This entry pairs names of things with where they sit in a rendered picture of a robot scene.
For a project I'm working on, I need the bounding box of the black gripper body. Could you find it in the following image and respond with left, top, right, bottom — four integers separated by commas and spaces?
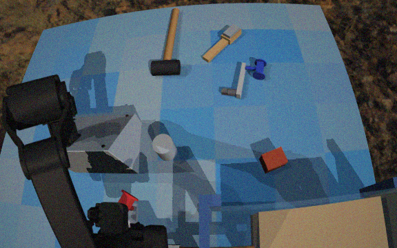
88, 220, 168, 248

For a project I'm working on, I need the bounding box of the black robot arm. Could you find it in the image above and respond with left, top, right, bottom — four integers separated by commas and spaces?
2, 74, 132, 248

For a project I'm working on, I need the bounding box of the black-headed mallet with wooden handle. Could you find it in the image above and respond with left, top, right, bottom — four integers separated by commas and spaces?
151, 8, 181, 76

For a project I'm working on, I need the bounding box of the grey cylinder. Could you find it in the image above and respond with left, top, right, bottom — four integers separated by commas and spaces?
152, 134, 177, 161

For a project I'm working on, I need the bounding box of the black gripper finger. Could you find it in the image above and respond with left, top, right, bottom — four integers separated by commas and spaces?
130, 222, 145, 248

